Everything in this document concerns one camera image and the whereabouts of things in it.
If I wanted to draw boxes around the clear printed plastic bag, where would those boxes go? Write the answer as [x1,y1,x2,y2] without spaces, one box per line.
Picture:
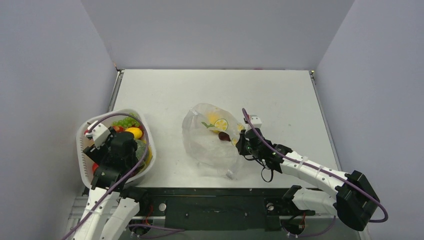
[181,103,246,180]

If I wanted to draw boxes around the white plastic basket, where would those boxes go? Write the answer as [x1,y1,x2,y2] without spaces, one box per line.
[76,107,157,188]

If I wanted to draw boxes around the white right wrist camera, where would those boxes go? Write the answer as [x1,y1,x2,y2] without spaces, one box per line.
[245,115,263,129]

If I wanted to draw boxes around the green fake melon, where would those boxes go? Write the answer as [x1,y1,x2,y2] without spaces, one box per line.
[135,139,150,167]

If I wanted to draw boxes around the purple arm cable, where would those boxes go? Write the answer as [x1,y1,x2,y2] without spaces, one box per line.
[241,107,389,223]
[61,112,151,240]

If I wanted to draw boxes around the green fake grapes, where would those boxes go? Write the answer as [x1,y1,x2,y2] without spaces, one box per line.
[111,112,140,130]

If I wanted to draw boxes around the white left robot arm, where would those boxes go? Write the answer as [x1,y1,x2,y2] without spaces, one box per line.
[63,129,149,240]

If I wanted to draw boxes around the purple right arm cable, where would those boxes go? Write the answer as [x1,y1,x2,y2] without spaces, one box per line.
[241,107,389,223]

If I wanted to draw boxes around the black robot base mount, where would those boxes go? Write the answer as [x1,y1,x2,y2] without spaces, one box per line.
[133,187,315,231]

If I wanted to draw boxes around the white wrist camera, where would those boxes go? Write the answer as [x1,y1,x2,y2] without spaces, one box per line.
[84,120,111,149]
[245,115,263,129]

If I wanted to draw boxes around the yellow fake lemon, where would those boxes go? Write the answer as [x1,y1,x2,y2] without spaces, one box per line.
[207,112,227,134]

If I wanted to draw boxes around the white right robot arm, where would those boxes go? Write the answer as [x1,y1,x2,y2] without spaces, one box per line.
[235,128,380,231]

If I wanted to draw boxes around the small dark fake plum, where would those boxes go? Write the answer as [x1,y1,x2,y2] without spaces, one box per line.
[218,131,231,142]

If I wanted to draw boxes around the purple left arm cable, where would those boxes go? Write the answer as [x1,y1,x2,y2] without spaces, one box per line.
[61,112,151,240]

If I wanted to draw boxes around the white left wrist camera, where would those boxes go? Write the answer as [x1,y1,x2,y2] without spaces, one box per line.
[84,120,111,149]

